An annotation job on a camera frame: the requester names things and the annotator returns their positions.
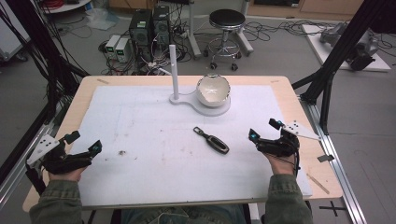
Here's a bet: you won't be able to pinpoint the white eggshell-shaped bowl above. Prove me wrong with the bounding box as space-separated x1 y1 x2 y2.
195 73 232 108

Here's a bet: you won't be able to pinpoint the wooden table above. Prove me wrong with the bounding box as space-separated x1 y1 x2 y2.
21 75 344 213

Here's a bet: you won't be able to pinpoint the person's right hand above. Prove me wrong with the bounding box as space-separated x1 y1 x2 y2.
263 152 301 177

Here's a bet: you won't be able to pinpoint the white power supply unit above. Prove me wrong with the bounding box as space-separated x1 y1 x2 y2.
114 36 132 63
105 34 121 59

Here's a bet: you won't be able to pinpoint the aluminium rail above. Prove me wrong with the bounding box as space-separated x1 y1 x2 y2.
298 95 369 224
0 102 64 208

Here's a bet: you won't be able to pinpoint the person's legs in jeans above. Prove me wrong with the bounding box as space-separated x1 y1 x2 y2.
120 203 248 224

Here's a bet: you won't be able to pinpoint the white stand with pole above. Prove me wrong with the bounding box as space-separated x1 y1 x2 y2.
168 44 232 118

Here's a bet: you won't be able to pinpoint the grey machine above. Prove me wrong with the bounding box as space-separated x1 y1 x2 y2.
318 21 381 72

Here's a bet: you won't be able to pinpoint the white round table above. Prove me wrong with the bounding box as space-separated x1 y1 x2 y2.
39 0 93 15

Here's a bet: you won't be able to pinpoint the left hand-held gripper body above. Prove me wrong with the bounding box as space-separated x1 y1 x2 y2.
25 133 93 175

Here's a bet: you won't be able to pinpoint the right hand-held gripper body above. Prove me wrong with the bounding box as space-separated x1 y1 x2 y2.
257 119 322 158

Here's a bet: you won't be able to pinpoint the thin wooden stick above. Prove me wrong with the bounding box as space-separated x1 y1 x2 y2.
305 173 331 195

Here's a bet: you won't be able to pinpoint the black metal frame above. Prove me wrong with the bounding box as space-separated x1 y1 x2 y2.
0 0 92 185
291 0 396 135

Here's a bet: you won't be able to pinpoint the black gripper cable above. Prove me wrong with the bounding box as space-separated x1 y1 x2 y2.
292 146 302 179

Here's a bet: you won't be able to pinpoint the black round stool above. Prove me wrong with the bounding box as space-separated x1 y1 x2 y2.
203 7 248 72

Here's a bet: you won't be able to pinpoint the tangle of black floor cables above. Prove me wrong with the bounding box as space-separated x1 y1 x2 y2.
244 18 396 59

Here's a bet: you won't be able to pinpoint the black computer tower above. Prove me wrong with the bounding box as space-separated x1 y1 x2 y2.
151 5 172 49
128 8 154 63

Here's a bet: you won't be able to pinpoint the clear plastic bag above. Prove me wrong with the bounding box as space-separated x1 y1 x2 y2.
85 7 121 32

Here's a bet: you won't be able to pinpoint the white floor board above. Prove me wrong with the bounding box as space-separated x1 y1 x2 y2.
300 23 392 74

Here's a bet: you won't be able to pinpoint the white table mat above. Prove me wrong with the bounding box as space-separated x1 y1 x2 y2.
69 84 314 208

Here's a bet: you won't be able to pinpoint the person's left hand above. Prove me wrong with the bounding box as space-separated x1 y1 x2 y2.
47 167 88 183

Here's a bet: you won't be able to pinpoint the black oblong hand tool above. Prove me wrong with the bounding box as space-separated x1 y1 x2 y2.
192 125 231 156

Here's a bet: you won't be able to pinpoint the cable tangle by computers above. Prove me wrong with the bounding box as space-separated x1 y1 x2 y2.
98 12 195 77

